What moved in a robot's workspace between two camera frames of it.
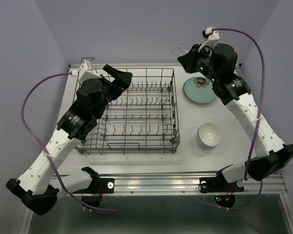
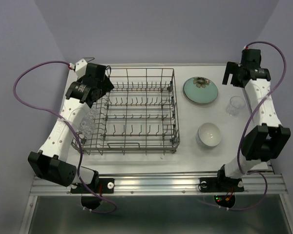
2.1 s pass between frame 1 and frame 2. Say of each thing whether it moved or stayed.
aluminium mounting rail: stayed
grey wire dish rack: stayed
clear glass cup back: moved
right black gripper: moved
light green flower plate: stayed
